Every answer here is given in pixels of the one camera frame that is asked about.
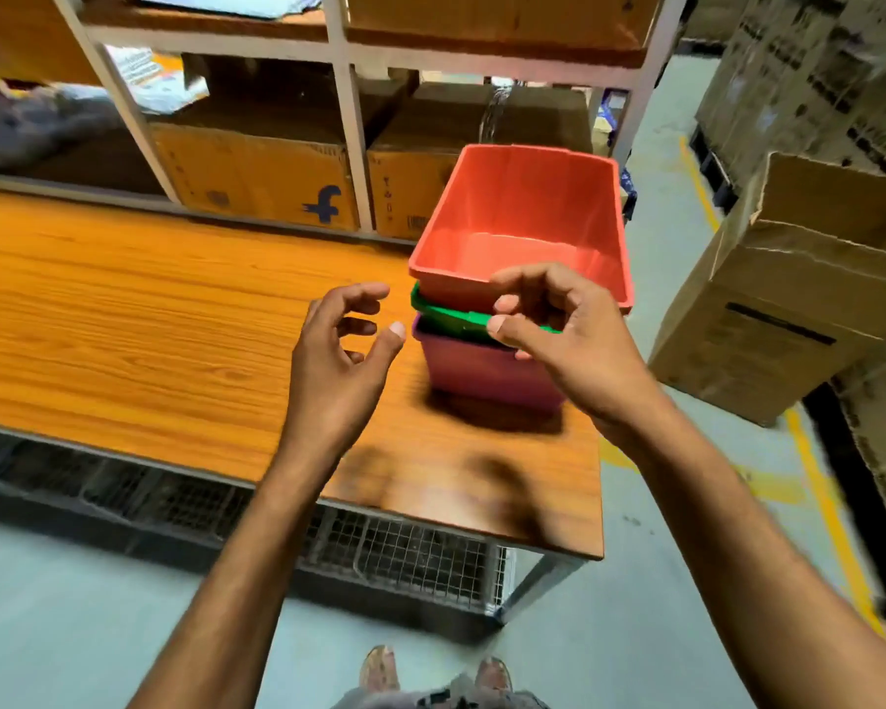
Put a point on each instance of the grey metal table frame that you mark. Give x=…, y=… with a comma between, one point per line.
x=539, y=579

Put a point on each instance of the cardboard box with blue logo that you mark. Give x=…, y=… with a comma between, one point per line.
x=266, y=177

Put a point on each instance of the person's right hand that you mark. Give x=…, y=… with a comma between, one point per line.
x=594, y=354

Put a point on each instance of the blue packet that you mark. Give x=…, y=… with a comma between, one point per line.
x=628, y=195

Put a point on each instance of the person's left hand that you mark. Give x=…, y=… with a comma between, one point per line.
x=325, y=391

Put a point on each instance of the large plain cardboard box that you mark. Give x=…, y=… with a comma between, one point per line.
x=502, y=14

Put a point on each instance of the person's patterned shorts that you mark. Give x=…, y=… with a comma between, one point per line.
x=443, y=697

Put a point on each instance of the sheets of paper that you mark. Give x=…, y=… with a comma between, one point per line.
x=229, y=1

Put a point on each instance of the grey cloth bundle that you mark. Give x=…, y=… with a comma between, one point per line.
x=29, y=129

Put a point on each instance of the clear plastic packet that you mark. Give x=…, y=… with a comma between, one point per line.
x=159, y=84

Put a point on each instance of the person's left middle finger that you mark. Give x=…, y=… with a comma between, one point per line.
x=363, y=307

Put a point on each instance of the person's right forearm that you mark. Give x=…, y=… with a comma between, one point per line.
x=746, y=568

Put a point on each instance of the red plastic bin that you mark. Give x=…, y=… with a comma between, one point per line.
x=524, y=214

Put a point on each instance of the open cardboard box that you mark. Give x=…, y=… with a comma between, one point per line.
x=782, y=310

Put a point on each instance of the person's left forearm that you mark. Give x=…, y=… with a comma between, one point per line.
x=236, y=583

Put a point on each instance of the white metal shelf rack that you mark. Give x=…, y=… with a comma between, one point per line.
x=351, y=118

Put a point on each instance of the person's left thumb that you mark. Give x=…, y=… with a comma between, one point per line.
x=385, y=348

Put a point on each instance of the purple plastic bin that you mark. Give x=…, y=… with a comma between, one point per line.
x=480, y=372

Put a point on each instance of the person's left little finger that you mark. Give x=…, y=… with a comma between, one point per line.
x=354, y=356

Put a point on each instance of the cardboard box with clear tape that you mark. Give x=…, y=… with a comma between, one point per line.
x=413, y=177

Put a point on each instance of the green plastic bin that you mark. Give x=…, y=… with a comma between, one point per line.
x=450, y=317

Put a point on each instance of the person's right thumb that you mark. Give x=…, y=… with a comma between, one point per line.
x=520, y=330

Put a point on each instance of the stack of printed cardboard boxes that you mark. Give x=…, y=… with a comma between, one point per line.
x=819, y=73

